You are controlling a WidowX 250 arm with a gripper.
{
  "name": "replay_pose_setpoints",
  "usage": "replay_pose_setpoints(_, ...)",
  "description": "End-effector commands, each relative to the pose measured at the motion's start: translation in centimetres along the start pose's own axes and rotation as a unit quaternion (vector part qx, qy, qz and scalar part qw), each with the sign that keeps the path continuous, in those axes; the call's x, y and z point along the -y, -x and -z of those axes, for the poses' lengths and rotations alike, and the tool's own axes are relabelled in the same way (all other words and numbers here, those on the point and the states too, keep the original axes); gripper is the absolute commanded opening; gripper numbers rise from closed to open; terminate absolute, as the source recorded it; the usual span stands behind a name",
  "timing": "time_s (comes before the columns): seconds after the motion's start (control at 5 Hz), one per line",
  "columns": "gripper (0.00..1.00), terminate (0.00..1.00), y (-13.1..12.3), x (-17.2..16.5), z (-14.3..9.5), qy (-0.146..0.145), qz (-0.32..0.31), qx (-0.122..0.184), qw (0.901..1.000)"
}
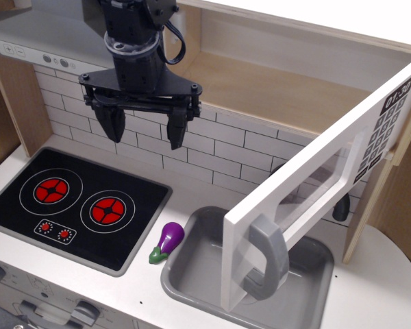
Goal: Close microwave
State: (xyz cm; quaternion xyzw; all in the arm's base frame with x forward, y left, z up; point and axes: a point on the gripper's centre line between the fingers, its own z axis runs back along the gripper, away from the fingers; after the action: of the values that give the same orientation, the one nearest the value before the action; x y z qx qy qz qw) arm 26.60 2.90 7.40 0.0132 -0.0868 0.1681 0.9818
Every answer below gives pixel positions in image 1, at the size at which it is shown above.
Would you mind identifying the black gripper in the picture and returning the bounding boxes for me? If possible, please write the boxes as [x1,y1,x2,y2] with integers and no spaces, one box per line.
[79,46,202,150]

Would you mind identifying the white toy microwave door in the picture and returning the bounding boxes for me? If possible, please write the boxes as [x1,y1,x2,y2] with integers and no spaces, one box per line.
[221,63,411,311]

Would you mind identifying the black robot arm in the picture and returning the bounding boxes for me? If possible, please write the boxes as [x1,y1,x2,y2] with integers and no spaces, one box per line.
[79,1,202,149]

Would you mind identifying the wooden microwave cabinet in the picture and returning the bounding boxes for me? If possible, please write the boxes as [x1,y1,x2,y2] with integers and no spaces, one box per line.
[162,0,411,265]

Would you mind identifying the black toy stovetop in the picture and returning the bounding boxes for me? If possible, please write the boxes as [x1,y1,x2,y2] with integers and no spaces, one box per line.
[0,148,172,277]

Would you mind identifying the purple toy eggplant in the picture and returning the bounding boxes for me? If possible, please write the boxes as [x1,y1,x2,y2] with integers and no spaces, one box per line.
[149,222,185,265]

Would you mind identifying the grey range hood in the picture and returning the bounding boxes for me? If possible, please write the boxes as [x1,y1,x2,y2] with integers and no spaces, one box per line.
[0,1,114,75]

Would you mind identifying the grey toy sink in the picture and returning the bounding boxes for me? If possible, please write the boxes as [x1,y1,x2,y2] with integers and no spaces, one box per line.
[161,206,334,328]

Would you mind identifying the grey oven knob right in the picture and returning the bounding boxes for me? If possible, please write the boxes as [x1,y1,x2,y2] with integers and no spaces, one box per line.
[71,301,100,326]

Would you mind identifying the black toy faucet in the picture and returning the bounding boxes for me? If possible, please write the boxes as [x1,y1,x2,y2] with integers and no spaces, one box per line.
[269,163,352,223]

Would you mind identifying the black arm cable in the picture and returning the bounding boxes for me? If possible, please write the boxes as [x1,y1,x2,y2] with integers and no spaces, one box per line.
[157,20,187,66]

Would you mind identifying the grey oven door handle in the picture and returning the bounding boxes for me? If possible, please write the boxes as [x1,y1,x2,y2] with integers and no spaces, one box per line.
[18,300,83,329]

